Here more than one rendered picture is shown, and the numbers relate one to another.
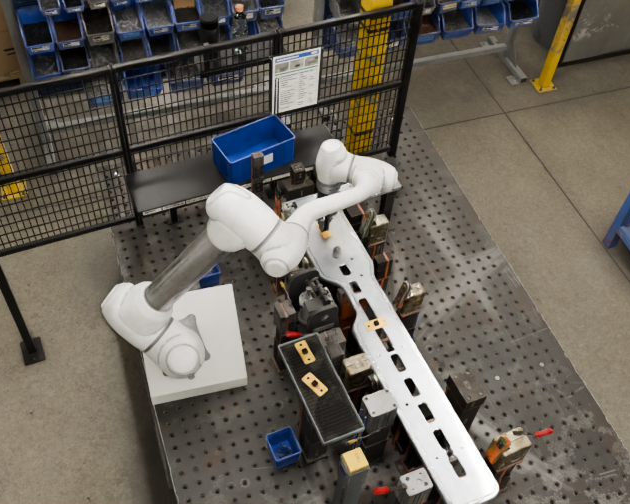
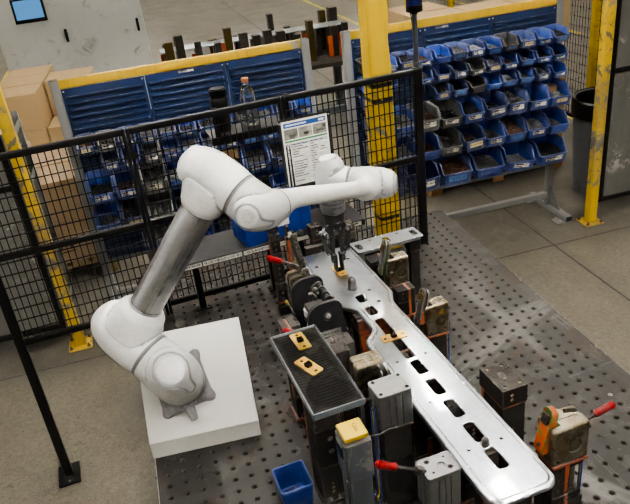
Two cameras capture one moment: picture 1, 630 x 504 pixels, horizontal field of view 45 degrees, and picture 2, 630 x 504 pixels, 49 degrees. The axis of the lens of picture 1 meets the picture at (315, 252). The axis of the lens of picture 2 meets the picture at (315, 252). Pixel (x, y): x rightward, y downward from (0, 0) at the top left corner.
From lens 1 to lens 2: 1.10 m
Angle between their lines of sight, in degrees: 25
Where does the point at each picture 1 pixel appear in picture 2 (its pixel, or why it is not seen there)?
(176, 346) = (163, 354)
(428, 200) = (463, 271)
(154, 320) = (139, 325)
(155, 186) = not seen: hidden behind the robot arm
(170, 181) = not seen: hidden behind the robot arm
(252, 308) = (274, 368)
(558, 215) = (626, 318)
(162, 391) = (162, 437)
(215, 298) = (221, 332)
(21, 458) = not seen: outside the picture
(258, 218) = (226, 168)
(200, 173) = (220, 242)
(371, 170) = (367, 170)
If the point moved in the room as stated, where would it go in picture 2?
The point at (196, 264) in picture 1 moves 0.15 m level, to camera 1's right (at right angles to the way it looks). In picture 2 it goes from (173, 241) to (224, 240)
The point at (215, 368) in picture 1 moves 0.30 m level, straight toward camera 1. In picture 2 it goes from (222, 410) to (219, 478)
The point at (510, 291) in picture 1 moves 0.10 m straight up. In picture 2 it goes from (562, 333) to (563, 311)
